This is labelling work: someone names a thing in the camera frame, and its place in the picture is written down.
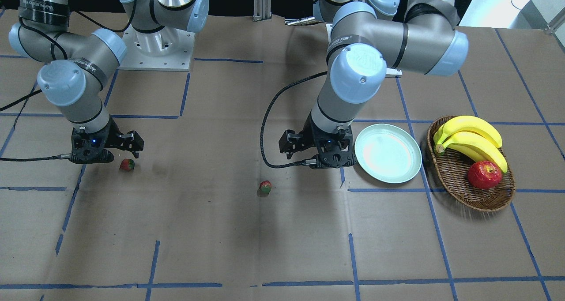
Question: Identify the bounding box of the red strawberry green top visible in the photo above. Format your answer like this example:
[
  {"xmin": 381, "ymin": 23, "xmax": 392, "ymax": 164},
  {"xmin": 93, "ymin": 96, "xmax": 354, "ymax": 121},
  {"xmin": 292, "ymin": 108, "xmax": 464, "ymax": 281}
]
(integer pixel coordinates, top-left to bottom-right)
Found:
[{"xmin": 119, "ymin": 158, "xmax": 135, "ymax": 172}]

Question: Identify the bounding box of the light green plate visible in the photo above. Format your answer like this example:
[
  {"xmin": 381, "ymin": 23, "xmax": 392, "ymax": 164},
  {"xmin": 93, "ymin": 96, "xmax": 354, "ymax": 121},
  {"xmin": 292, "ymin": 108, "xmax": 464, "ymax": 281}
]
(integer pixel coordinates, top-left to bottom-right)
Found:
[{"xmin": 354, "ymin": 124, "xmax": 422, "ymax": 184}]

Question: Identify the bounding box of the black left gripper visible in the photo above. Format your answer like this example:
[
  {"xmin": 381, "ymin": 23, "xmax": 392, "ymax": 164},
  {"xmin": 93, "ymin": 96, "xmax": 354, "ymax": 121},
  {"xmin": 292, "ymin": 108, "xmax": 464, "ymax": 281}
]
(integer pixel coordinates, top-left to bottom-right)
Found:
[{"xmin": 279, "ymin": 118, "xmax": 356, "ymax": 168}]

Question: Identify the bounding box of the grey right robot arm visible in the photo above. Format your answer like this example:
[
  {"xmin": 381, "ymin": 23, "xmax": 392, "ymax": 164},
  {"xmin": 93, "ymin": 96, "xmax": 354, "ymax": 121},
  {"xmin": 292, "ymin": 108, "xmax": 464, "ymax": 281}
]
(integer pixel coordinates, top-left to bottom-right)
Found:
[{"xmin": 8, "ymin": 0, "xmax": 210, "ymax": 164}]

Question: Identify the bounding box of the brown wicker basket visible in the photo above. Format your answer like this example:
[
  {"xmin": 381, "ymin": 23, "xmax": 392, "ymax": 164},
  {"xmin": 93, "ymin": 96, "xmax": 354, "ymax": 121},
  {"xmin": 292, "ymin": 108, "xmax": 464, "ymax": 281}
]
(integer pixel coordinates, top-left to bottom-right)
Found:
[{"xmin": 426, "ymin": 116, "xmax": 517, "ymax": 212}]

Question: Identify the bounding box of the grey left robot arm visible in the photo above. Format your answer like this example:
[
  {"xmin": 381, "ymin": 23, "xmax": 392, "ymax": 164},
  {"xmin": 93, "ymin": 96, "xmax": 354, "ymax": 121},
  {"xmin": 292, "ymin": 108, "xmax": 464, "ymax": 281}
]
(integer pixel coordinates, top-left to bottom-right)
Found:
[{"xmin": 279, "ymin": 0, "xmax": 469, "ymax": 169}]

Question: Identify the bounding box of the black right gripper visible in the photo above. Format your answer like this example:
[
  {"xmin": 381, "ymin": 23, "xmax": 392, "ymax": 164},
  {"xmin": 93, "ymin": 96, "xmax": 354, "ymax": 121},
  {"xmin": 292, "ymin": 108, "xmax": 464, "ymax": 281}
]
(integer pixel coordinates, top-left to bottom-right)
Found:
[{"xmin": 71, "ymin": 118, "xmax": 144, "ymax": 164}]

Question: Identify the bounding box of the aluminium profile post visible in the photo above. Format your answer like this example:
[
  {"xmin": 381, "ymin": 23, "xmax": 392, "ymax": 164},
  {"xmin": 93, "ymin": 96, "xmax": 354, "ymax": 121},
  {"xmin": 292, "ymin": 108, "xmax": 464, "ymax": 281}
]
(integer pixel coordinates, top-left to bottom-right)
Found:
[{"xmin": 252, "ymin": 0, "xmax": 272, "ymax": 22}]

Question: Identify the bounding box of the red apple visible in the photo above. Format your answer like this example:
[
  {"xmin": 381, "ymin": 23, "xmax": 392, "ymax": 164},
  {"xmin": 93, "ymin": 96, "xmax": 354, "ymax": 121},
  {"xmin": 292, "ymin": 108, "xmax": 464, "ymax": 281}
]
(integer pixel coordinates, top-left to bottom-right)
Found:
[{"xmin": 467, "ymin": 161, "xmax": 503, "ymax": 190}]

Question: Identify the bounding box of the yellow banana bunch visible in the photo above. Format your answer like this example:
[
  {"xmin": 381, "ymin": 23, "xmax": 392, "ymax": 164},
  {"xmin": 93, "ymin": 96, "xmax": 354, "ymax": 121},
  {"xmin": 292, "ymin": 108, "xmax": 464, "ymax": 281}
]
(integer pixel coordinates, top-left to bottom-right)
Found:
[{"xmin": 433, "ymin": 115, "xmax": 509, "ymax": 173}]

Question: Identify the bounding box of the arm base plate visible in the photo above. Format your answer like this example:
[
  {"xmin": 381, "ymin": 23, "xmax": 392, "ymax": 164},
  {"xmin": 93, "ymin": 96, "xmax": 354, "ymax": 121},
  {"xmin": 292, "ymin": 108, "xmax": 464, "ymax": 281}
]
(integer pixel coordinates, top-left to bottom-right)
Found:
[{"xmin": 119, "ymin": 27, "xmax": 196, "ymax": 71}]

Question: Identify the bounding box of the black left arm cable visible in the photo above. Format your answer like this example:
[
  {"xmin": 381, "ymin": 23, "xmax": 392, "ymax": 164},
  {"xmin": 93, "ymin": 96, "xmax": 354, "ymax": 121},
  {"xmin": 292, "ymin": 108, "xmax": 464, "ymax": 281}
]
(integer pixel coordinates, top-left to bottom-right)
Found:
[{"xmin": 260, "ymin": 71, "xmax": 329, "ymax": 169}]

